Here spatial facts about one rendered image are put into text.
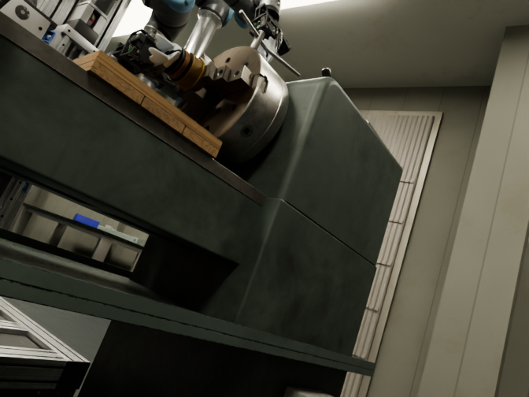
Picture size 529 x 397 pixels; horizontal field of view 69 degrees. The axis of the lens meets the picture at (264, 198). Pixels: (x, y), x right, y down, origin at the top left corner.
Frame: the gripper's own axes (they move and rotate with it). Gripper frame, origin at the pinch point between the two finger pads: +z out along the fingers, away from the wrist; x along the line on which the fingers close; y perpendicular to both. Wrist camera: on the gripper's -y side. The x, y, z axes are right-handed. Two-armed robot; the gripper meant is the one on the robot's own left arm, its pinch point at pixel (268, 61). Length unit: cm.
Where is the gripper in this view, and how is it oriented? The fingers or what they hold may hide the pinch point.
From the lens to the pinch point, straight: 132.6
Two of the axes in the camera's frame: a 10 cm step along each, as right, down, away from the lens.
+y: -5.9, -4.1, -6.9
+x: 8.0, -2.2, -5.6
